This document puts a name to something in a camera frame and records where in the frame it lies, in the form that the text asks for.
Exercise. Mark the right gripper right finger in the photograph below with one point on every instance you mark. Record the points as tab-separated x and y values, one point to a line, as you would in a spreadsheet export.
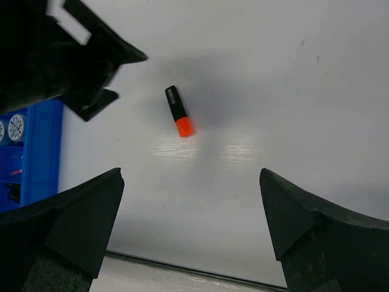
321	245

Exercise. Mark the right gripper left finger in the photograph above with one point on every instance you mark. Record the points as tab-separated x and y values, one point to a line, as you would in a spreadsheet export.
58	244

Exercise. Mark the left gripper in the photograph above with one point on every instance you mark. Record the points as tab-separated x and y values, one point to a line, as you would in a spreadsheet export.
77	73

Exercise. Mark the orange-capped black highlighter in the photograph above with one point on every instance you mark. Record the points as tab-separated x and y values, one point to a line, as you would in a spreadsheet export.
180	117

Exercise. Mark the blue white round jar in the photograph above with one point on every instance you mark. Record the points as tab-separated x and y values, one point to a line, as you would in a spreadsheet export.
2	131

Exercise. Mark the blue-capped black highlighter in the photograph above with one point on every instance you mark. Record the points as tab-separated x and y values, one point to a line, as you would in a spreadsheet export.
14	195

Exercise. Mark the pink-capped black highlighter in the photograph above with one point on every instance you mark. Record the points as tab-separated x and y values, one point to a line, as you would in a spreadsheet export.
12	185

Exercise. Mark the orange clear pen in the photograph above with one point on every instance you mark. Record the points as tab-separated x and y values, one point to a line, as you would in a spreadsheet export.
16	172

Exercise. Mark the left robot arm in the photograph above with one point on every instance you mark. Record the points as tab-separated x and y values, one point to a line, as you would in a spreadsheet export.
16	46

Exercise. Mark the blue plastic bin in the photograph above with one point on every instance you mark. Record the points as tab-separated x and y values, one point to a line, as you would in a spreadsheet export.
38	155

